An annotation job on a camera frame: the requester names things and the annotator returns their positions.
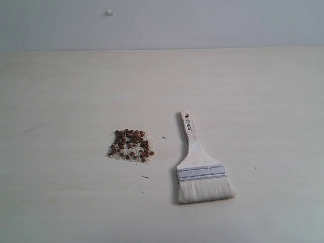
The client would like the white wooden paint brush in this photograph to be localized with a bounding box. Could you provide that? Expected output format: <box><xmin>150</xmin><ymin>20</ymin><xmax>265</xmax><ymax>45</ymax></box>
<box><xmin>176</xmin><ymin>110</ymin><xmax>235</xmax><ymax>204</ymax></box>

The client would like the pile of brown pellets and rice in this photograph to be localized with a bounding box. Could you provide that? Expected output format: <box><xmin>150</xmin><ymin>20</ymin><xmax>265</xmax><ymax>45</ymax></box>
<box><xmin>105</xmin><ymin>129</ymin><xmax>155</xmax><ymax>164</ymax></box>

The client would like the small white wall hook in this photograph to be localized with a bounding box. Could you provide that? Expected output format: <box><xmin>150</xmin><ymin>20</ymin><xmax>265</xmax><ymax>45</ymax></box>
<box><xmin>105</xmin><ymin>10</ymin><xmax>114</xmax><ymax>16</ymax></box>

